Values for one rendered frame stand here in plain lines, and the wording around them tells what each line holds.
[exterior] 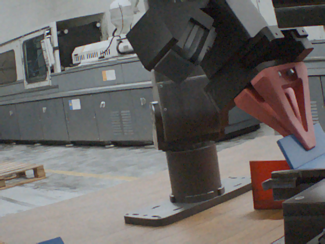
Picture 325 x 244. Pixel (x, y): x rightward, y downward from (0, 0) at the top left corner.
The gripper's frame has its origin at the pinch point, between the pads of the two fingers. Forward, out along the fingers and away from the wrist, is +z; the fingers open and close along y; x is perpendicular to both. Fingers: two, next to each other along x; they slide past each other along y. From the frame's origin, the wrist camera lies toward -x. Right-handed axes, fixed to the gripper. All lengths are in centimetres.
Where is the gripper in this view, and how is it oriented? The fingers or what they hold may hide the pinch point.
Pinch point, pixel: (306, 142)
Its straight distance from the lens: 61.7
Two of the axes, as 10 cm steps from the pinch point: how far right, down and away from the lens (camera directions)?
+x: 7.1, -2.0, 6.7
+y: 5.1, -5.2, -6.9
